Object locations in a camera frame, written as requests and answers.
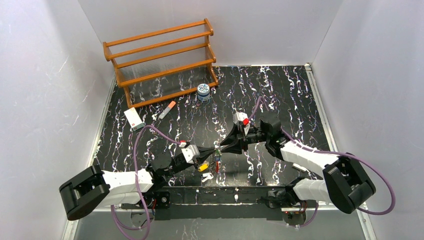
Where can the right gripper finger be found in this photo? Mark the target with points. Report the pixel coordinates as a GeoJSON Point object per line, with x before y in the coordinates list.
{"type": "Point", "coordinates": [236, 136]}
{"type": "Point", "coordinates": [236, 147]}

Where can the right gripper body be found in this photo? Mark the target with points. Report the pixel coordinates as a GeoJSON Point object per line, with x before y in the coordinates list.
{"type": "Point", "coordinates": [241, 138]}

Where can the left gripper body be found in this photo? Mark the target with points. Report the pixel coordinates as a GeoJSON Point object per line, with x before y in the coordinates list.
{"type": "Point", "coordinates": [182, 163]}

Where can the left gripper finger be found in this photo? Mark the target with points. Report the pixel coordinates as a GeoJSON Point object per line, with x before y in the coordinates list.
{"type": "Point", "coordinates": [206, 150]}
{"type": "Point", "coordinates": [204, 159]}

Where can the green tagged key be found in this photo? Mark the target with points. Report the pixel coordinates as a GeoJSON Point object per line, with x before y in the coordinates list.
{"type": "Point", "coordinates": [218, 153]}

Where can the red handled keyring with keys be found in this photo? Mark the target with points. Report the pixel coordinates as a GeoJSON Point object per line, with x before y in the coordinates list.
{"type": "Point", "coordinates": [210, 169]}

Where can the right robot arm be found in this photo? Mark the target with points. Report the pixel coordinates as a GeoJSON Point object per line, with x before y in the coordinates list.
{"type": "Point", "coordinates": [343, 181]}

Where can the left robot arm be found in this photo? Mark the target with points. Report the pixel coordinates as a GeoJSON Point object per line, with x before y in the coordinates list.
{"type": "Point", "coordinates": [109, 188]}

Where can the white card box right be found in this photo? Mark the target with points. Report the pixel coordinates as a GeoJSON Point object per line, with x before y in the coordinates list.
{"type": "Point", "coordinates": [298, 167]}

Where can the white card box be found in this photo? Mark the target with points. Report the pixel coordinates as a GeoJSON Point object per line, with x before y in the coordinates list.
{"type": "Point", "coordinates": [298, 167]}
{"type": "Point", "coordinates": [134, 119]}

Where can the small blue patterned tin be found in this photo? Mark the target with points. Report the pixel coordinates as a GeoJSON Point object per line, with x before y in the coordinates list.
{"type": "Point", "coordinates": [203, 92]}

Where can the orange capped marker pen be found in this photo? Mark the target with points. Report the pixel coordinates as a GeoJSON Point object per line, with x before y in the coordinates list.
{"type": "Point", "coordinates": [167, 109]}

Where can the white card box left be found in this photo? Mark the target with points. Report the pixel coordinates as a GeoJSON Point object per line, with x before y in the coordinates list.
{"type": "Point", "coordinates": [134, 119]}

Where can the orange wooden shelf rack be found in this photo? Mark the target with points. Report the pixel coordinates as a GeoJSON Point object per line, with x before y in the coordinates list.
{"type": "Point", "coordinates": [158, 54]}

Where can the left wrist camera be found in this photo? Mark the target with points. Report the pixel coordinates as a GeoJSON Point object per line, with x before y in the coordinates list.
{"type": "Point", "coordinates": [189, 151]}

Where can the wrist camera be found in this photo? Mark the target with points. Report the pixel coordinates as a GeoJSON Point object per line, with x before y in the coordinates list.
{"type": "Point", "coordinates": [189, 151]}
{"type": "Point", "coordinates": [242, 122]}

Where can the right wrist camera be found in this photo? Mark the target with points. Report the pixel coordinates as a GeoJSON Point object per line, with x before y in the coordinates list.
{"type": "Point", "coordinates": [242, 122]}

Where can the aluminium frame rail front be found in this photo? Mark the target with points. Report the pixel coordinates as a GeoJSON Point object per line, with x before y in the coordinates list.
{"type": "Point", "coordinates": [215, 198]}

